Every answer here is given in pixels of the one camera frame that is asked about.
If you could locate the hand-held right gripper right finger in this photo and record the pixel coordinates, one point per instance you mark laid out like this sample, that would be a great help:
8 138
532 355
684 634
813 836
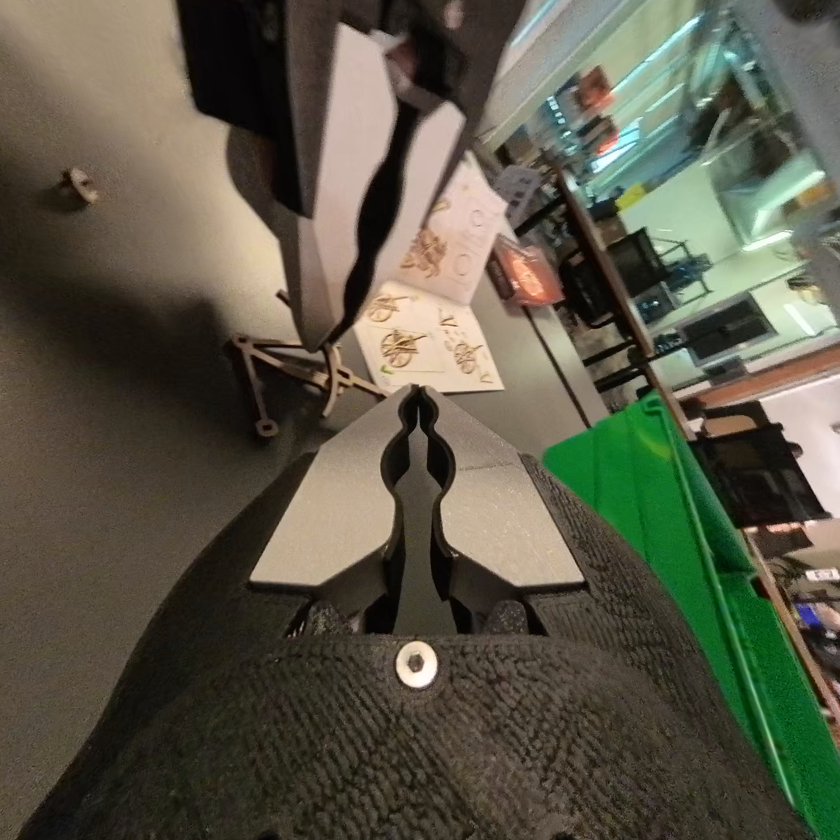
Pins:
512 525

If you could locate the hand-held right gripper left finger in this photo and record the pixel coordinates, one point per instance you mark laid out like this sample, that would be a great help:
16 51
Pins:
328 525

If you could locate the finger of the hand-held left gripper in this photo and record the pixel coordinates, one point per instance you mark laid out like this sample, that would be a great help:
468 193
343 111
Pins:
426 164
341 164

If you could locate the wooden triangular frame part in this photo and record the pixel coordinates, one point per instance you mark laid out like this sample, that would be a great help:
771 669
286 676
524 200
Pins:
237 344

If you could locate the red model kit box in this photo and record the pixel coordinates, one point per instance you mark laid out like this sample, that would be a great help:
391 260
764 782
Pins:
525 272

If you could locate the paper instruction booklet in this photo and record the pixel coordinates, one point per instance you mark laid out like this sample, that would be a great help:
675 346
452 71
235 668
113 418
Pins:
459 216

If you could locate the standing printed leaflet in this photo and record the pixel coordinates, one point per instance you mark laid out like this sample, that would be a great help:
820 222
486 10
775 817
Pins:
515 184

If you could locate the green plastic bin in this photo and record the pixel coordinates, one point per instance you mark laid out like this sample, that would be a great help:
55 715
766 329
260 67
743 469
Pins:
623 472

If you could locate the orange framed machine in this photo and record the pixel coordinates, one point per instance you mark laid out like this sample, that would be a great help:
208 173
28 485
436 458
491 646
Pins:
607 134
594 86

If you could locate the tiny round wooden piece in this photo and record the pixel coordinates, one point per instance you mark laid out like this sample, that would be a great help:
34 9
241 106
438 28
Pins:
77 187

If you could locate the long brown table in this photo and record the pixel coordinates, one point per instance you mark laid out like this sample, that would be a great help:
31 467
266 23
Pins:
617 292

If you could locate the small black office chair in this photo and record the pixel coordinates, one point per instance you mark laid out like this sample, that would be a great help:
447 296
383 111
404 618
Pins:
636 259

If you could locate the large black office chair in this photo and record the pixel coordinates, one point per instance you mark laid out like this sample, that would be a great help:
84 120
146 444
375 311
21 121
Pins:
754 466

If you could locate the yellow wall sign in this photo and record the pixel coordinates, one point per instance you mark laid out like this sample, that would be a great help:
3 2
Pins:
633 197

